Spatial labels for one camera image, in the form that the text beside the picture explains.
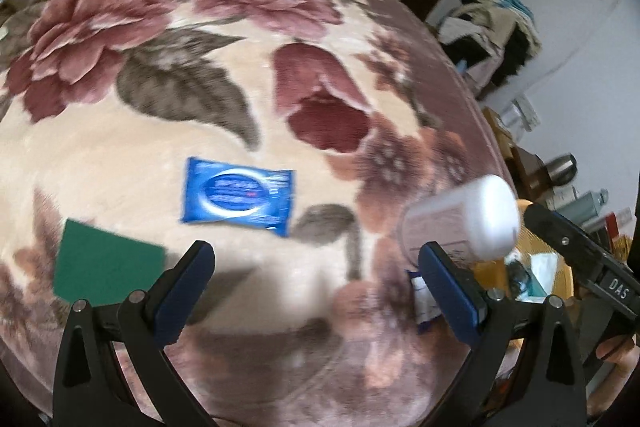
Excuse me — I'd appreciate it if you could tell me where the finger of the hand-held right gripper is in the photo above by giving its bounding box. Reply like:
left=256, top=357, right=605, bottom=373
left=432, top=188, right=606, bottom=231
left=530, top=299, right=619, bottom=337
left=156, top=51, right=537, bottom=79
left=522, top=202, right=610, bottom=289

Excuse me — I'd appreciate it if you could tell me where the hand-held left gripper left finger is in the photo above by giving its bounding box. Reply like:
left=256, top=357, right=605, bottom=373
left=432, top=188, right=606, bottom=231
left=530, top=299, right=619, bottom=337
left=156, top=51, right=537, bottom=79
left=52, top=241, right=217, bottom=427

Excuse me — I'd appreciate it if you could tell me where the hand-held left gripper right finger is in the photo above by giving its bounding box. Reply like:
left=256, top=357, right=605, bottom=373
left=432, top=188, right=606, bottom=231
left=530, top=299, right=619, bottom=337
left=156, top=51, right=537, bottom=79
left=419, top=242, right=587, bottom=427

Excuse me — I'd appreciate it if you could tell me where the yellow mesh basket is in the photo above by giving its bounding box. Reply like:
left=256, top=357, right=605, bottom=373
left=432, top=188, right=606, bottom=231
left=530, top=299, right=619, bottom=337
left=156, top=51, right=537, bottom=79
left=470, top=199, right=576, bottom=309

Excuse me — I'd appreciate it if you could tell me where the black mesh cloth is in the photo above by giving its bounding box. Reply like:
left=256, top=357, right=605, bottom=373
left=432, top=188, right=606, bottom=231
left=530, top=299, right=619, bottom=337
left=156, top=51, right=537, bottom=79
left=505, top=259, right=534, bottom=301

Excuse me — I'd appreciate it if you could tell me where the white jar with printed label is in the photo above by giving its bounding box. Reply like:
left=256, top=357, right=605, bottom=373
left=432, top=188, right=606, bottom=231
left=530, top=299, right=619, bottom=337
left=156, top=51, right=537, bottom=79
left=397, top=174, right=521, bottom=275

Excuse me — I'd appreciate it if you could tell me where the green scouring pad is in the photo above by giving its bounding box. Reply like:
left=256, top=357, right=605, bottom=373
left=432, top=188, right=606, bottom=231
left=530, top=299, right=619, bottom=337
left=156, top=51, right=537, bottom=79
left=54, top=218, right=167, bottom=308

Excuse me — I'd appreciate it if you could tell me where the blue wet wipes packet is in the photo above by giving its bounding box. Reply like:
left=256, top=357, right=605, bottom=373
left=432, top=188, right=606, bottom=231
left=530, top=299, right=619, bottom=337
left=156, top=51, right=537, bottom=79
left=180, top=157, right=297, bottom=238

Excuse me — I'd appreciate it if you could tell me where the person's right hand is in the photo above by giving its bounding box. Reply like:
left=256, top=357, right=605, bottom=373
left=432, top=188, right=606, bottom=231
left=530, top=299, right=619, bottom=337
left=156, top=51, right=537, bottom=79
left=585, top=334, right=640, bottom=420

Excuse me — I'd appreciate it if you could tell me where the white and blue packet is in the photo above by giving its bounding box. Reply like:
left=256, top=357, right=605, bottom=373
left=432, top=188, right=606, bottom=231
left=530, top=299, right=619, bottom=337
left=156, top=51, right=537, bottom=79
left=407, top=269, right=453, bottom=336

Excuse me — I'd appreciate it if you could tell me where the steel thermos flask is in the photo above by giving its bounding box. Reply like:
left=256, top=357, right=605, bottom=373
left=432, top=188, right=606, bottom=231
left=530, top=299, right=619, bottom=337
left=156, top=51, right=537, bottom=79
left=544, top=153, right=579, bottom=186

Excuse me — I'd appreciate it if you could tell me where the wooden side table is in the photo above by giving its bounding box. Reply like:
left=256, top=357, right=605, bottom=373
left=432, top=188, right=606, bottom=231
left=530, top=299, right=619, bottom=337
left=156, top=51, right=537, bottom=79
left=482, top=107, right=551, bottom=204

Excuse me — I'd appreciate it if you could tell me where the floral printed blanket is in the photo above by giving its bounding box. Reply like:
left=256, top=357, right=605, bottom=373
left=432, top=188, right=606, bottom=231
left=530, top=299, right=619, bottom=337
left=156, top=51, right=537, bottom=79
left=0, top=0, right=516, bottom=427

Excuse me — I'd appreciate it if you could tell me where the pile of clothes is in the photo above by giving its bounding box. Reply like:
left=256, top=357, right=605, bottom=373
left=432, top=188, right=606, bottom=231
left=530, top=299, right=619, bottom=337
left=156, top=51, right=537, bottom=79
left=437, top=0, right=543, bottom=100

